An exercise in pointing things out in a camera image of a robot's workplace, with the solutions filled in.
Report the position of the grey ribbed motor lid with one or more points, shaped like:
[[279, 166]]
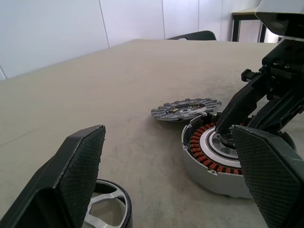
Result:
[[166, 111]]

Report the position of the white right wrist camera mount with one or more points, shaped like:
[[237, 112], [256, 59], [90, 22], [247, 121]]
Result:
[[268, 7]]

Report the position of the black chair back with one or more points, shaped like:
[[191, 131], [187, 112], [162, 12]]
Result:
[[199, 35]]

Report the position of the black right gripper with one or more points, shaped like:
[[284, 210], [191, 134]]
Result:
[[285, 61]]

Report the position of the black silver spoked rotor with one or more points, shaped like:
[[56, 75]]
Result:
[[124, 202]]

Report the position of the tan desk black legs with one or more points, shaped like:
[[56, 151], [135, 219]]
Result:
[[244, 11]]

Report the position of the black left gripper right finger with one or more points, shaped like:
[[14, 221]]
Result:
[[268, 166]]

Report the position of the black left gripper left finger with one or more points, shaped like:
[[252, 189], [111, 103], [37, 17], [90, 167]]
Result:
[[59, 180]]

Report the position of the grey motor housing copper windings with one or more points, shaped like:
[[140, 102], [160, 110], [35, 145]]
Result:
[[202, 171]]

